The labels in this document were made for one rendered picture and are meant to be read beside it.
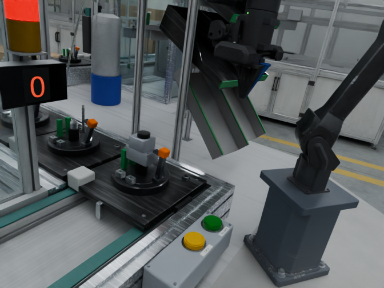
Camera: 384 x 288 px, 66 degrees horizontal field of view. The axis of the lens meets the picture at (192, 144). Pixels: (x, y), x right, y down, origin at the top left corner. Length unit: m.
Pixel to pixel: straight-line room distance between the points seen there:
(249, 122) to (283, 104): 3.56
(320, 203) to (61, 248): 0.50
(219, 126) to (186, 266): 0.49
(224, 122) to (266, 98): 3.71
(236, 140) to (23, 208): 0.60
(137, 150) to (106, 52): 0.95
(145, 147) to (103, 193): 0.14
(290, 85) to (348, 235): 3.74
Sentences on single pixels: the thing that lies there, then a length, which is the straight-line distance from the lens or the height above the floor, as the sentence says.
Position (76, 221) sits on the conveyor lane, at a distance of 0.71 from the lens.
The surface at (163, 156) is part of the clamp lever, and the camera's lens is 0.65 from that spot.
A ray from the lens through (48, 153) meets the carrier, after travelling 0.87.
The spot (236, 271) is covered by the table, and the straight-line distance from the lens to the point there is 0.71.
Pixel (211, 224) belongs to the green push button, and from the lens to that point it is 0.63.
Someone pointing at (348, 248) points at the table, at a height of 0.86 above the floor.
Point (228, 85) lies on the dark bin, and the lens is 0.81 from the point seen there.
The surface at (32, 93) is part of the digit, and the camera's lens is 0.60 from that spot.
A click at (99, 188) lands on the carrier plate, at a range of 0.71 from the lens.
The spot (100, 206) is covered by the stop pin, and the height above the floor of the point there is 0.96.
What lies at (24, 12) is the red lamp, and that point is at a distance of 0.58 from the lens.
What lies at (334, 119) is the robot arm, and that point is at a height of 1.21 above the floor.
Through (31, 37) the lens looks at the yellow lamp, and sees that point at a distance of 0.59.
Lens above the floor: 1.36
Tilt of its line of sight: 23 degrees down
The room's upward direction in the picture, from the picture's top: 8 degrees clockwise
